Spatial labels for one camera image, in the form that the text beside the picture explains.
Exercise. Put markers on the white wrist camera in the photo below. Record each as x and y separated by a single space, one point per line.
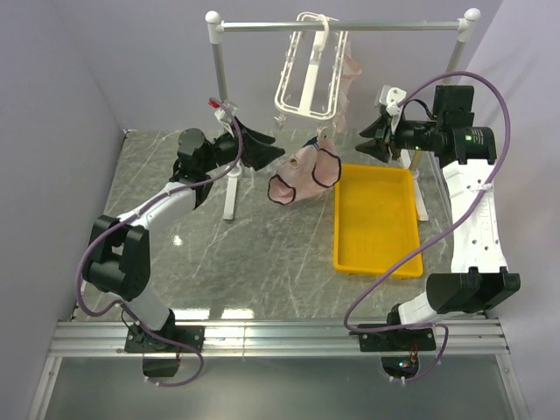
224 113
391 98

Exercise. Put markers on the white far-side hanger clip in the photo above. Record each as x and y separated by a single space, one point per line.
324 132

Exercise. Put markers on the yellow plastic tray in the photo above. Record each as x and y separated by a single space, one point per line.
375 219

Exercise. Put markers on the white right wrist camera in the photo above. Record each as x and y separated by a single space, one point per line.
391 98

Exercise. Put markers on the white near-corner hanger clip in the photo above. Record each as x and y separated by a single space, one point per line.
280 121

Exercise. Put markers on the white metal clothes rack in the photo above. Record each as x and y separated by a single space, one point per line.
217 28

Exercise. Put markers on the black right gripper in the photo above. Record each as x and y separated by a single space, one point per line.
376 147

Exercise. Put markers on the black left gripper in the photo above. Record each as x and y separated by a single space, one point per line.
255 154

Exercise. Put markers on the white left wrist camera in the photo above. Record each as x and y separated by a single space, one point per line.
224 113

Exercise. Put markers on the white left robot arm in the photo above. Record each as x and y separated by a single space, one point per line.
118 257

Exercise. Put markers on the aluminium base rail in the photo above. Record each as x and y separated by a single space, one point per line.
247 338

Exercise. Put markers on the white plastic clip hanger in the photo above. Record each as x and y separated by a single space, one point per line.
310 81

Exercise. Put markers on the white pink underwear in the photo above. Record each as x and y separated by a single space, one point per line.
351 70

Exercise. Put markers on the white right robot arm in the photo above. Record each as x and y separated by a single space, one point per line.
479 279

